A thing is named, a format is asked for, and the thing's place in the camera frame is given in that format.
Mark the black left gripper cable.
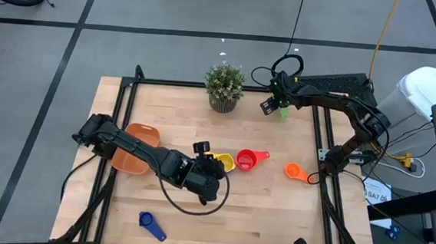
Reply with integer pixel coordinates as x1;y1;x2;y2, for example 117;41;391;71
156;163;233;219

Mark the dark blue measuring cup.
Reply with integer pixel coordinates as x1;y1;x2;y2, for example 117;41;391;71
137;210;170;243

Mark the black desk bar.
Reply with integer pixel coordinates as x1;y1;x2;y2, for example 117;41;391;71
366;183;436;226

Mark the small blue floor item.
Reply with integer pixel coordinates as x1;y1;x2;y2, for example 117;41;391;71
385;225;402;242

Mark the white floor cable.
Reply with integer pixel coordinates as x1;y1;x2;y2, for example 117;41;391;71
375;154;428;180

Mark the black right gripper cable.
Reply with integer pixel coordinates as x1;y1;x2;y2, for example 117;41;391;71
249;64;282;90

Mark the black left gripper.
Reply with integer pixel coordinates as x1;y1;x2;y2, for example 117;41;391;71
179;140;228;208

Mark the white paper label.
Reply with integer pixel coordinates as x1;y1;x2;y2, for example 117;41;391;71
360;176;394;208

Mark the yellow power plug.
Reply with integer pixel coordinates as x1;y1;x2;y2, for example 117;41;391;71
389;151;414;170

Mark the green measuring cup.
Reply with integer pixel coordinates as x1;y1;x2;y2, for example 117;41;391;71
278;106;292;122

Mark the white lidded bin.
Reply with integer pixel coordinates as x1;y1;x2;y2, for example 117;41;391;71
371;62;436;133

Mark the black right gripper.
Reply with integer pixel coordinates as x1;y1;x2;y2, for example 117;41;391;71
259;71;307;120

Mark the yellow measuring cup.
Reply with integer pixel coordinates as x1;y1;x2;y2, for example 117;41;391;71
203;150;237;174

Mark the orange plastic basket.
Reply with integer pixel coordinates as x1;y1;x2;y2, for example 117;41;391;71
111;121;163;177

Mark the black hanging cable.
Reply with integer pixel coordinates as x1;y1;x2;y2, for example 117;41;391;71
269;0;309;82

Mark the green plant in striped pot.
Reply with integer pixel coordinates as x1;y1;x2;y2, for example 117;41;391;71
202;62;247;115

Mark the black left base cable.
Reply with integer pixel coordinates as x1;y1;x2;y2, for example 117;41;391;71
60;151;100;203

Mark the black computer case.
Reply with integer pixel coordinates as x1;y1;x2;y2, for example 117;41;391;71
293;68;381;125

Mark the yellow hanging cable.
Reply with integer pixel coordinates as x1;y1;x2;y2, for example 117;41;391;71
367;0;401;84

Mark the orange measuring cup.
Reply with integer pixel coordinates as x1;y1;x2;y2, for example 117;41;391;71
282;161;311;183

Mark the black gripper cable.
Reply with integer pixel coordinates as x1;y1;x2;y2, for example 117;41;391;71
249;64;282;90
156;163;233;219

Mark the red measuring cup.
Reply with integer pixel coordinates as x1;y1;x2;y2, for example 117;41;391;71
235;148;271;173

